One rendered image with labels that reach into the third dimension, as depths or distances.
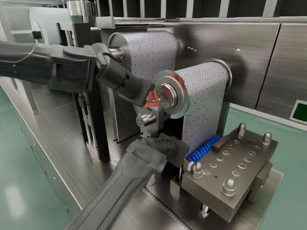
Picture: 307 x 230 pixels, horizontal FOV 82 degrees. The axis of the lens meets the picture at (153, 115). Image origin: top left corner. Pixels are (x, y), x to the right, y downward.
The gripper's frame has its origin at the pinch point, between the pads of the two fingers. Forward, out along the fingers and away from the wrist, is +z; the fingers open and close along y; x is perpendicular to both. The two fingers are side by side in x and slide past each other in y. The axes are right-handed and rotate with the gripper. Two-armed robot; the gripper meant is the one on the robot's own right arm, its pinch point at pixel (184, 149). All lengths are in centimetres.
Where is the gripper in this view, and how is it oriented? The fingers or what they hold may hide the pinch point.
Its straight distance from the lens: 60.3
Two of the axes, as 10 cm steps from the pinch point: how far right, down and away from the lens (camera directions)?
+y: 7.0, 3.4, -6.3
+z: 6.2, 1.6, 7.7
